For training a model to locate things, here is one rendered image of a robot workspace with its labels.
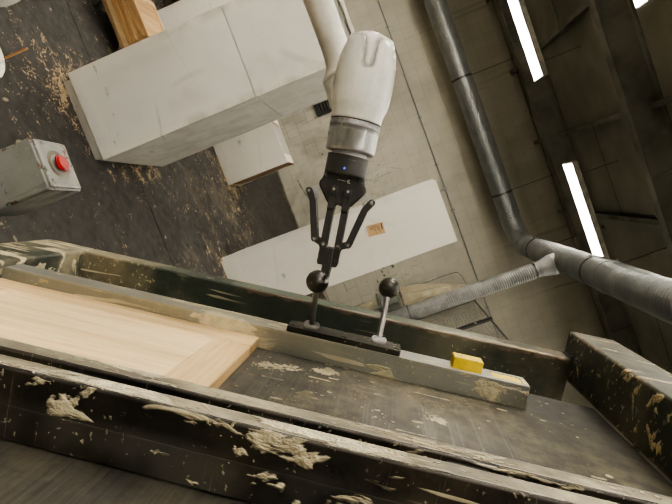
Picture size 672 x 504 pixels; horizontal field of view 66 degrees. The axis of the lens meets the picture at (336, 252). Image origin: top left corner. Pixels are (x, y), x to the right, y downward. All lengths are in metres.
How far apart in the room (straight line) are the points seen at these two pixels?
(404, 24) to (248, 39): 6.26
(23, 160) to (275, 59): 2.13
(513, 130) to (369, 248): 5.17
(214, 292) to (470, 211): 8.06
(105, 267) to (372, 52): 0.75
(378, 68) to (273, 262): 3.87
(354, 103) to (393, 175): 8.06
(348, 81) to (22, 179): 0.75
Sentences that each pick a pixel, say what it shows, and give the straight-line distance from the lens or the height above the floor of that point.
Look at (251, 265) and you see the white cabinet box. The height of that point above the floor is 0.25.
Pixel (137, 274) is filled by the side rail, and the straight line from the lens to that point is 1.24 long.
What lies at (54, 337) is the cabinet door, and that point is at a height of 1.10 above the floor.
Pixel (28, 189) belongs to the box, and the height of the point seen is 0.88.
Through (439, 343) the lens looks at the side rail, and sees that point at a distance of 1.14.
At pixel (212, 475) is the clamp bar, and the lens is 0.51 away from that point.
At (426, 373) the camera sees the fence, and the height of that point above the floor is 1.55.
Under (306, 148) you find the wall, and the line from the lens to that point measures 9.06.
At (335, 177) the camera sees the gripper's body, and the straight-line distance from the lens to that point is 0.92.
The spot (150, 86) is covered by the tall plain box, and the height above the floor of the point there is 0.51.
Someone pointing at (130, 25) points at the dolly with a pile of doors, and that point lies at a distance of 4.65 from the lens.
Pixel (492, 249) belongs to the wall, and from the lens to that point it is 9.19.
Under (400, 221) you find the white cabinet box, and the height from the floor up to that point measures 1.65.
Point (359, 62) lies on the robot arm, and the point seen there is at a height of 1.63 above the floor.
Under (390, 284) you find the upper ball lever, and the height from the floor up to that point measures 1.54.
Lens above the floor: 1.59
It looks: 7 degrees down
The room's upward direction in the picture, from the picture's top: 70 degrees clockwise
